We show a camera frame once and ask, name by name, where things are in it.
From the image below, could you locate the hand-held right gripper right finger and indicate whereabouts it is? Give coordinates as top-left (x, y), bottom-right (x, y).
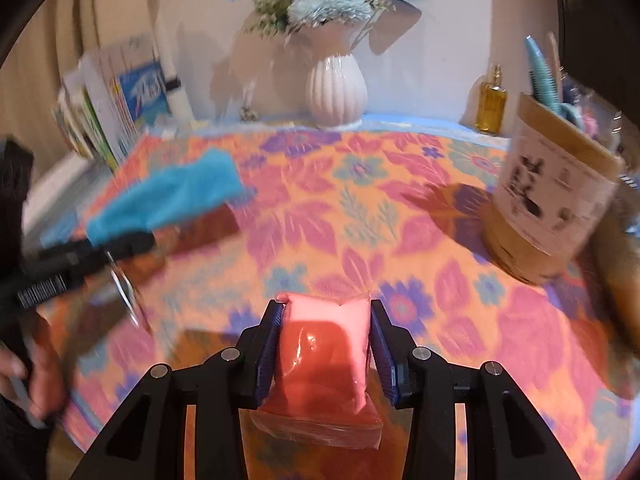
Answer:
top-left (369, 299), bottom-right (583, 480)

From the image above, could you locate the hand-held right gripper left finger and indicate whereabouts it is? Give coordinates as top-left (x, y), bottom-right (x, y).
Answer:
top-left (67, 299), bottom-right (287, 480)

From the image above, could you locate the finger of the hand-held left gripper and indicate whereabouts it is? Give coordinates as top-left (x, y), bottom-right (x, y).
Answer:
top-left (99, 231), bottom-right (157, 264)

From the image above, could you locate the pink packet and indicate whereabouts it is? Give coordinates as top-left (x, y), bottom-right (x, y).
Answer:
top-left (249, 290), bottom-right (384, 449)

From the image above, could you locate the teal cloth face mask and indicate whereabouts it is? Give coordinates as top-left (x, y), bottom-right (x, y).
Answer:
top-left (85, 147), bottom-right (246, 329)

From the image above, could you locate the person's left forearm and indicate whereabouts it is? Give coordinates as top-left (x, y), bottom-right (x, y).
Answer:
top-left (0, 392), bottom-right (56, 480)

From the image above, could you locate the person's left hand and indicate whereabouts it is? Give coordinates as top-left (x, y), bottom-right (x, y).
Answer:
top-left (0, 307), bottom-right (69, 429)

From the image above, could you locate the white paper sachet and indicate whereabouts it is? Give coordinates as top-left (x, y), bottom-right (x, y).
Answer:
top-left (150, 115), bottom-right (201, 137)

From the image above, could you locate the floral orange tablecloth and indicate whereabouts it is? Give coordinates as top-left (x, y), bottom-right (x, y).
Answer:
top-left (30, 122), bottom-right (640, 480)

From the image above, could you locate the row of books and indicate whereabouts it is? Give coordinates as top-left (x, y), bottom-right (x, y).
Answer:
top-left (52, 35), bottom-right (172, 172)

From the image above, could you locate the white desk lamp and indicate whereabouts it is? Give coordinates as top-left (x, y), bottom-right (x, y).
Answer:
top-left (87, 0), bottom-right (195, 122)

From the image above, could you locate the round wooden container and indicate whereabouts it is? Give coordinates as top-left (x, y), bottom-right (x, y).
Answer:
top-left (480, 91), bottom-right (628, 286)

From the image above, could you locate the light blue table mat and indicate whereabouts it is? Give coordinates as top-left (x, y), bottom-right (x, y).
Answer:
top-left (150, 111), bottom-right (507, 149)

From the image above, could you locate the white ribbed vase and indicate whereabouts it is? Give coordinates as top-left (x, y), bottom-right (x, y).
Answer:
top-left (305, 52), bottom-right (369, 129)

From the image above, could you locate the yellow glass bottle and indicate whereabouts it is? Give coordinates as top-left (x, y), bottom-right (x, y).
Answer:
top-left (474, 64), bottom-right (508, 136)

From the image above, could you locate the artificial flower bouquet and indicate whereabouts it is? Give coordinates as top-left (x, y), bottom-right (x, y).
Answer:
top-left (222, 0), bottom-right (437, 49)

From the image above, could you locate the teal comb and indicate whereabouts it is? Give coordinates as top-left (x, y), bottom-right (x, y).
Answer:
top-left (524, 35), bottom-right (564, 112)

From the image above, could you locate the wooden stick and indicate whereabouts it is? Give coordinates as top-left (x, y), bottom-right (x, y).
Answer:
top-left (546, 31), bottom-right (565, 88)

